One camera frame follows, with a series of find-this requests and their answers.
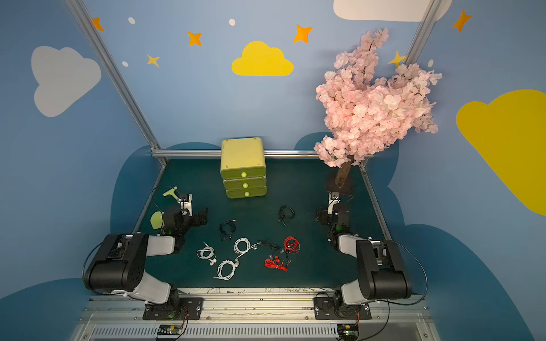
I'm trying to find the black earphones coil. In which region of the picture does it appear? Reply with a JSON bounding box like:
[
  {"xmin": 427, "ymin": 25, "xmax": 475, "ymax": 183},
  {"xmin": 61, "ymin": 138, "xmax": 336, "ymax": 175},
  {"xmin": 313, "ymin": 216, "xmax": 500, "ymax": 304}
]
[
  {"xmin": 219, "ymin": 220, "xmax": 236, "ymax": 242},
  {"xmin": 277, "ymin": 205, "xmax": 295, "ymax": 227}
]

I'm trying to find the black earphones cable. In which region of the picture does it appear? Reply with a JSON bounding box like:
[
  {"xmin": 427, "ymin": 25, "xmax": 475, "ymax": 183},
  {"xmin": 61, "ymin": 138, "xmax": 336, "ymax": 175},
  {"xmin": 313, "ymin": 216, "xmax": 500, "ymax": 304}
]
[{"xmin": 257, "ymin": 239, "xmax": 286, "ymax": 254}]

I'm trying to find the green drawer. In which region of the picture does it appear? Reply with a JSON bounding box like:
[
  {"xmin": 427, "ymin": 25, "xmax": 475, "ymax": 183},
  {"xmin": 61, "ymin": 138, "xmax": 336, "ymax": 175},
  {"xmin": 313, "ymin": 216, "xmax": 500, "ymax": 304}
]
[{"xmin": 220, "ymin": 166, "xmax": 267, "ymax": 180}]

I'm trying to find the green three-drawer cabinet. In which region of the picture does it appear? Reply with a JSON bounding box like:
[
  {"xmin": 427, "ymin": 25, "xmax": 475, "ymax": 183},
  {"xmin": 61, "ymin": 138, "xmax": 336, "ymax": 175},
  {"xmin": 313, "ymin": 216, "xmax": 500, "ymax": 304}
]
[{"xmin": 220, "ymin": 137, "xmax": 267, "ymax": 199}]

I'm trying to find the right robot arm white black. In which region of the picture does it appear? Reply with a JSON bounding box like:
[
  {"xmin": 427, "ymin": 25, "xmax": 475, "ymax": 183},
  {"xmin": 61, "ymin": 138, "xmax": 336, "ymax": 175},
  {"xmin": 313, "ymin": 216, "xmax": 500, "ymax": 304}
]
[{"xmin": 316, "ymin": 203, "xmax": 413, "ymax": 305}]

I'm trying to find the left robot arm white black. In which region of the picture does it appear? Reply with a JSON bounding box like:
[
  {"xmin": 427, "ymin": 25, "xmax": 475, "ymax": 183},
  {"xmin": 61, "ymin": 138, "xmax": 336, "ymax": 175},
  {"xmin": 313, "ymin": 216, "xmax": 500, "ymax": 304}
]
[{"xmin": 82, "ymin": 208, "xmax": 208, "ymax": 306}]

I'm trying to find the white earphones left coil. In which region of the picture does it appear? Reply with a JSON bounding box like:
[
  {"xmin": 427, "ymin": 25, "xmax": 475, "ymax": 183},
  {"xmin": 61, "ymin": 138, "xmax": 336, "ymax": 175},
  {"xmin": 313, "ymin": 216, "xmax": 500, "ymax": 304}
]
[{"xmin": 196, "ymin": 242, "xmax": 218, "ymax": 266}]

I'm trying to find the white earphones coil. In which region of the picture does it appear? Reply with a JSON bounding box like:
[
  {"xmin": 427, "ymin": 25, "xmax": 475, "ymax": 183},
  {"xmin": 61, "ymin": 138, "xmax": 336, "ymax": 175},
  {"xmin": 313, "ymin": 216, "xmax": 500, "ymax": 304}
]
[
  {"xmin": 196, "ymin": 242, "xmax": 218, "ymax": 266},
  {"xmin": 214, "ymin": 259, "xmax": 240, "ymax": 281},
  {"xmin": 233, "ymin": 237, "xmax": 260, "ymax": 259}
]

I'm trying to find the red earphones upper coil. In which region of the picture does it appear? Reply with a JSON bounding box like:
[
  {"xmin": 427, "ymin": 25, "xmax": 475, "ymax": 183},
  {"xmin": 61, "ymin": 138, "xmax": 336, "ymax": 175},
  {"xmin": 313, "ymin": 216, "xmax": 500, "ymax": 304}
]
[{"xmin": 284, "ymin": 237, "xmax": 301, "ymax": 254}]

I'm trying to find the white earphones upper coil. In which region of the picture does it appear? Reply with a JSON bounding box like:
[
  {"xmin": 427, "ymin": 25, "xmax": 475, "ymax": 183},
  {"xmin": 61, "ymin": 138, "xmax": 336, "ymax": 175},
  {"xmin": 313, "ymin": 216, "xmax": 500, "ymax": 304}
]
[{"xmin": 233, "ymin": 237, "xmax": 260, "ymax": 259}]

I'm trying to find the white earphones lower coil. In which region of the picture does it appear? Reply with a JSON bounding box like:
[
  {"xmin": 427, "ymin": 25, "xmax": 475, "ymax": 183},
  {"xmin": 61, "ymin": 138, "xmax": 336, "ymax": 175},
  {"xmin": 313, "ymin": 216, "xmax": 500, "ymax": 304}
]
[{"xmin": 214, "ymin": 259, "xmax": 240, "ymax": 281}]

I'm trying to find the red earphones lower bundle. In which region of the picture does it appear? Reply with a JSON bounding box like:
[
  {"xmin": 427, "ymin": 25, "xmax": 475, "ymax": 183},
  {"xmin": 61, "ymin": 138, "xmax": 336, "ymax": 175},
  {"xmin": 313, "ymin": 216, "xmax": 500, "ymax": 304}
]
[{"xmin": 264, "ymin": 256, "xmax": 291, "ymax": 271}]

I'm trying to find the pink blossom artificial tree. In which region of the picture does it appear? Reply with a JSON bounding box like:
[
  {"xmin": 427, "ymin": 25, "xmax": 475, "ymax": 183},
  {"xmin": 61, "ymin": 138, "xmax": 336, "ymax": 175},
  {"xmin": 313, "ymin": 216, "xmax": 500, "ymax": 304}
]
[{"xmin": 314, "ymin": 28, "xmax": 442, "ymax": 194}]

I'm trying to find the left green circuit board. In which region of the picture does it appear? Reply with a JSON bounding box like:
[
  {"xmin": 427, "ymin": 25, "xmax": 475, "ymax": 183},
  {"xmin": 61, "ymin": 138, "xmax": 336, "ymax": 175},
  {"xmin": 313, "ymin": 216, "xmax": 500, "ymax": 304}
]
[{"xmin": 156, "ymin": 325, "xmax": 183, "ymax": 340}]

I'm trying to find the green circuit board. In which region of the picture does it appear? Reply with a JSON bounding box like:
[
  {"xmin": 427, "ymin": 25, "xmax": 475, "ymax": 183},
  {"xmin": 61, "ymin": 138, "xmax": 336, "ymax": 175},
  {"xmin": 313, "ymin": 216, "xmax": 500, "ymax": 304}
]
[
  {"xmin": 337, "ymin": 324, "xmax": 360, "ymax": 341},
  {"xmin": 156, "ymin": 325, "xmax": 183, "ymax": 340}
]

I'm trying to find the right green circuit board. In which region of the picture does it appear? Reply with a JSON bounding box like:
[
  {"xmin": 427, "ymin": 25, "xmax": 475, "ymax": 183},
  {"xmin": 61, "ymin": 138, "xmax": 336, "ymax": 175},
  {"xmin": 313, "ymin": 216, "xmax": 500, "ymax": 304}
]
[{"xmin": 337, "ymin": 324, "xmax": 360, "ymax": 341}]

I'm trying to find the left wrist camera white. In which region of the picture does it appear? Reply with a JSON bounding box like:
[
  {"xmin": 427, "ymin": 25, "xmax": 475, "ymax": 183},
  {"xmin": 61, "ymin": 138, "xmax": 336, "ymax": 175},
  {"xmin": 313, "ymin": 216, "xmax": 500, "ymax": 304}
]
[{"xmin": 177, "ymin": 194, "xmax": 193, "ymax": 217}]

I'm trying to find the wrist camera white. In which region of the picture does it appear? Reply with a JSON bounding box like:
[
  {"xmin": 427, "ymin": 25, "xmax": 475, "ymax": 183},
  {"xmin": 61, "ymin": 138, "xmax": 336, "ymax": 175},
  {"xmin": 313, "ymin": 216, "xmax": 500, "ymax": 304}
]
[
  {"xmin": 177, "ymin": 194, "xmax": 193, "ymax": 217},
  {"xmin": 327, "ymin": 192, "xmax": 341, "ymax": 215}
]

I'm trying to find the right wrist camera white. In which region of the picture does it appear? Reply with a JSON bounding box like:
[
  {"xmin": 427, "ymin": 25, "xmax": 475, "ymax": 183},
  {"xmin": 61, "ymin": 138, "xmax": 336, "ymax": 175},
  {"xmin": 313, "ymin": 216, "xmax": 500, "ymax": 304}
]
[{"xmin": 327, "ymin": 192, "xmax": 341, "ymax": 215}]

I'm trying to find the green round paddle wooden handle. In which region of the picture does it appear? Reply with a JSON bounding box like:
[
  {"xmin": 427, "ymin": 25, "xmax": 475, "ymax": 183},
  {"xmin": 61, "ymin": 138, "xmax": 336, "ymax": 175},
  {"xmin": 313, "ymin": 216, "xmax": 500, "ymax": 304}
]
[{"xmin": 150, "ymin": 211, "xmax": 164, "ymax": 230}]

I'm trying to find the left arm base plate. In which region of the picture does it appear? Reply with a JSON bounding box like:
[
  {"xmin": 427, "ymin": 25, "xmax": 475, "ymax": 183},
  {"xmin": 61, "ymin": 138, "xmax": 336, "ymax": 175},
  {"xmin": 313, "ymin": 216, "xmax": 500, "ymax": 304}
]
[{"xmin": 142, "ymin": 297, "xmax": 204, "ymax": 321}]

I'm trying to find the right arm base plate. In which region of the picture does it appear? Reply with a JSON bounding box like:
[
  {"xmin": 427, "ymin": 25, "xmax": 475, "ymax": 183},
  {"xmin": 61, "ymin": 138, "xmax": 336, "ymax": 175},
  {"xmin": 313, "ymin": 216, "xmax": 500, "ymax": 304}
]
[{"xmin": 313, "ymin": 296, "xmax": 372, "ymax": 320}]

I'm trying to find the aluminium rail front frame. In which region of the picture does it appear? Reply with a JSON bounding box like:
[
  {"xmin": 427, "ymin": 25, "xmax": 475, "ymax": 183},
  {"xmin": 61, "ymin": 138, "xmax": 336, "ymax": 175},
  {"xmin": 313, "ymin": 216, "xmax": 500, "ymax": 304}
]
[{"xmin": 71, "ymin": 288, "xmax": 439, "ymax": 340}]

